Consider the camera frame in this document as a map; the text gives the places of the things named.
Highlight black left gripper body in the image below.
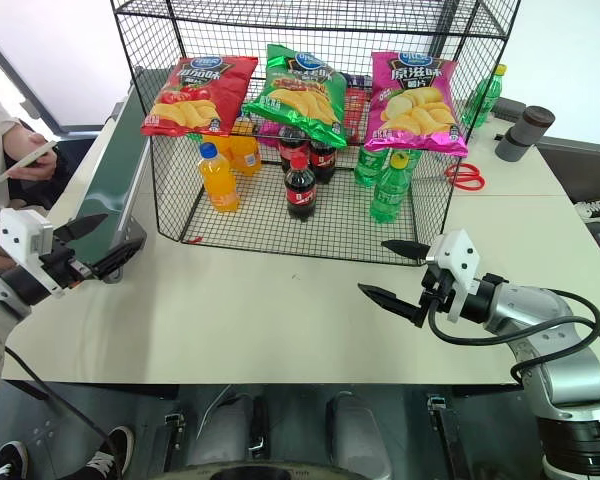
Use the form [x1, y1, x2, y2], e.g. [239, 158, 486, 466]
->
[39, 242, 102, 292]

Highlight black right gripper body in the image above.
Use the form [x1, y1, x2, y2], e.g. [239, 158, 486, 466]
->
[417, 267, 459, 316]

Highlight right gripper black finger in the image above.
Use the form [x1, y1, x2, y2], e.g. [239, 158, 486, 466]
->
[356, 283, 427, 330]
[380, 239, 432, 262]

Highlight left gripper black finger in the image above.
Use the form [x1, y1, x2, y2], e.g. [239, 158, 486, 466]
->
[53, 213, 110, 247]
[86, 237, 147, 282]

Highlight white smartphone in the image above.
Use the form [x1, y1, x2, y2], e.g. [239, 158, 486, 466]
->
[0, 140, 59, 183]

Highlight green conveyor tray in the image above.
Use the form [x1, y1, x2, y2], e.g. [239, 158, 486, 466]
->
[74, 64, 181, 285]

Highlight person's bare hand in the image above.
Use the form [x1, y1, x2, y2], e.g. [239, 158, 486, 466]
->
[5, 130, 60, 183]

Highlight green lemon soda bottle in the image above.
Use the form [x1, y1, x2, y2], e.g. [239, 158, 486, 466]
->
[369, 152, 414, 225]
[402, 148, 425, 174]
[460, 63, 509, 130]
[353, 144, 387, 189]

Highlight cola bottle red cap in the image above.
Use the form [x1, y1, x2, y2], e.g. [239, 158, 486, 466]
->
[283, 153, 317, 222]
[309, 139, 339, 185]
[278, 127, 311, 174]

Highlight orange soda bottle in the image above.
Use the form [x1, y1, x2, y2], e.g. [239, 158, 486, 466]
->
[228, 115, 264, 177]
[202, 133, 233, 162]
[198, 142, 241, 214]

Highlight magenta potato chips bag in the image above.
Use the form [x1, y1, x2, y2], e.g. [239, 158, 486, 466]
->
[363, 50, 469, 159]

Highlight red snack packet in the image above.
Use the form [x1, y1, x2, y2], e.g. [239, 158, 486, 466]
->
[342, 87, 374, 145]

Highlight grey cylinder with dark cap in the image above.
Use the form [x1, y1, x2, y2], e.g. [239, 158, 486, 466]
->
[494, 105, 555, 163]

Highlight red potato chips bag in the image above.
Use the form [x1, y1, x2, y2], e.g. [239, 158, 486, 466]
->
[139, 54, 260, 139]

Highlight black and white sneaker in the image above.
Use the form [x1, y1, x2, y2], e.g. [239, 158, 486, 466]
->
[573, 199, 600, 225]

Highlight pink snack packet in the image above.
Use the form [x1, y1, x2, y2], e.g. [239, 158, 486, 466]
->
[257, 119, 284, 149]

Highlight green potato chips bag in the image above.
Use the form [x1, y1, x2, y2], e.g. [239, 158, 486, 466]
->
[241, 43, 349, 149]

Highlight black canvas sneaker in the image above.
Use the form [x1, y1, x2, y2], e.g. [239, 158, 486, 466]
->
[0, 439, 31, 480]
[79, 425, 137, 480]

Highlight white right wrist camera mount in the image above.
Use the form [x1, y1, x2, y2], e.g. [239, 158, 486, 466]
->
[425, 229, 482, 322]

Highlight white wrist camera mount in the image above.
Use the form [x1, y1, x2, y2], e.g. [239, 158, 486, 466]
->
[425, 229, 482, 322]
[0, 208, 65, 300]

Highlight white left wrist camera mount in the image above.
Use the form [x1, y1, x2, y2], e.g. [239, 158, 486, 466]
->
[0, 208, 65, 300]

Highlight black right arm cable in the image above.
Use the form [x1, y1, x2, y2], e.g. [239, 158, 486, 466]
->
[426, 288, 600, 399]

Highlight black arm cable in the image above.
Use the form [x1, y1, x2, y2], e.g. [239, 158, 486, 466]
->
[426, 288, 600, 399]
[2, 344, 127, 480]

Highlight red handled scissors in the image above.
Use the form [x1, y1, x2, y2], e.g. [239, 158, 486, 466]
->
[444, 163, 486, 192]

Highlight black wire basket shelf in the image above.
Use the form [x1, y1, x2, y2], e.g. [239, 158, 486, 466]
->
[110, 0, 522, 266]

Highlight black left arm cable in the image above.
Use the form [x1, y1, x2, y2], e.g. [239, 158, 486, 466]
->
[2, 344, 127, 480]

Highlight black table frame bracket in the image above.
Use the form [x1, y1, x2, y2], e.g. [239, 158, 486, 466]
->
[425, 393, 464, 479]
[162, 410, 187, 472]

